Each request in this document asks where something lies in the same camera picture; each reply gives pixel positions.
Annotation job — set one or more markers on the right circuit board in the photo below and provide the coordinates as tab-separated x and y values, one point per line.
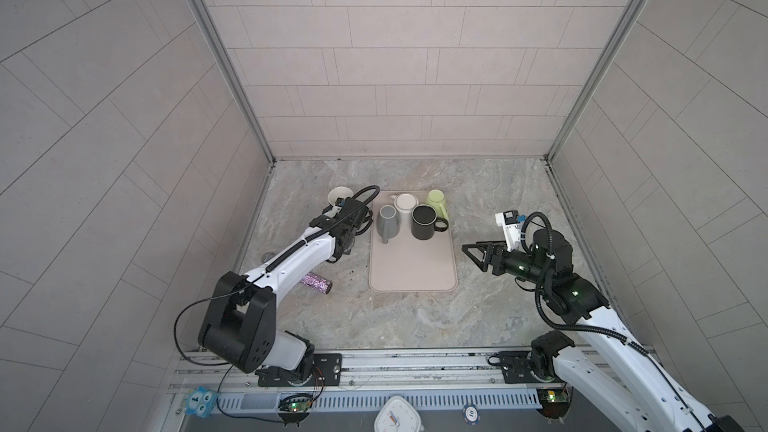
555	403

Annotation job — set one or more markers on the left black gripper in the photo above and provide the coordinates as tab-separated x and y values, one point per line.
352	242

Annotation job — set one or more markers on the grey mug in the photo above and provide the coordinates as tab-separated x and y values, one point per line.
388	223

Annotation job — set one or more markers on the blue tag block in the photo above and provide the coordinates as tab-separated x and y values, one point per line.
200	402

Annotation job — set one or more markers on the white kitchen timer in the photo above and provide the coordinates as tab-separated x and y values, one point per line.
398	415

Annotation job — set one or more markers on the purple glitter tube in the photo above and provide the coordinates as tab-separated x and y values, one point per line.
317	283

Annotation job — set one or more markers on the beige plastic tray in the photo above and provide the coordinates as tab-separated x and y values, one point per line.
406	264

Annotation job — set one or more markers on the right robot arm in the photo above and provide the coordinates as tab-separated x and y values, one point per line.
588	347

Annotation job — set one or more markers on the dark green mug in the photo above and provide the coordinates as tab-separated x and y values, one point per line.
339	193

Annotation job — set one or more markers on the circuit board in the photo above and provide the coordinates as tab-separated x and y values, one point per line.
297	403
555	403

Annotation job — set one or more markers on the black mug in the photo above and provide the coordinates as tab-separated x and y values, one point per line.
425	222

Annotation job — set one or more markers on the light green mug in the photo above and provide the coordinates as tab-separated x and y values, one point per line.
436	199

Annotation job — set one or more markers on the round blue badge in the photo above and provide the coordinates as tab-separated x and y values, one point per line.
470	414

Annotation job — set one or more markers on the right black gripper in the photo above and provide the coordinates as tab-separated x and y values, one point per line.
480	246

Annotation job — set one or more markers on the left circuit board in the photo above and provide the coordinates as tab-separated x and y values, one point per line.
297	403

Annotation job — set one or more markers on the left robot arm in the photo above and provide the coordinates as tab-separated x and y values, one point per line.
240	324

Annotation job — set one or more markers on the aluminium mounting rail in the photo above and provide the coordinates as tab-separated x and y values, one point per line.
370	369

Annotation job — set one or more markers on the white mug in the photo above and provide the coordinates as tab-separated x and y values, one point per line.
404	204

